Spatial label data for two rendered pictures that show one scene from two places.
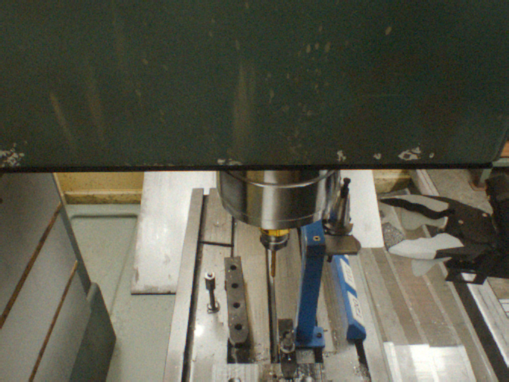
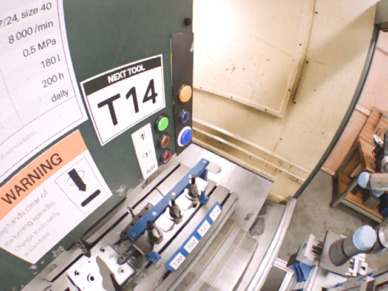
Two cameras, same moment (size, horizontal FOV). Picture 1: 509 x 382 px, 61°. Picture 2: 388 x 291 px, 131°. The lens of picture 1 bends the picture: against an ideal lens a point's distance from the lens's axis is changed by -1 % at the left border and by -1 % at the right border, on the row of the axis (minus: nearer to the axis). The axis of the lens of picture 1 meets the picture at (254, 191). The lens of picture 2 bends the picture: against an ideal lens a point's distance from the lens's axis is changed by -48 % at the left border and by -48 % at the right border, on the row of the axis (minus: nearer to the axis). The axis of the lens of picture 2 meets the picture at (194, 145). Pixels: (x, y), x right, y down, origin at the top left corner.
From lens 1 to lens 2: 0.70 m
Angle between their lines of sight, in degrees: 28
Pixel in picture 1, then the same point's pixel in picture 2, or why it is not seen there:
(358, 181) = (259, 193)
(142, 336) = not seen: hidden behind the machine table
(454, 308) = (250, 274)
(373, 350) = (170, 278)
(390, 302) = (219, 259)
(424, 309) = (231, 270)
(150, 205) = not seen: hidden behind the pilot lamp
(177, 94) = not seen: outside the picture
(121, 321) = (131, 194)
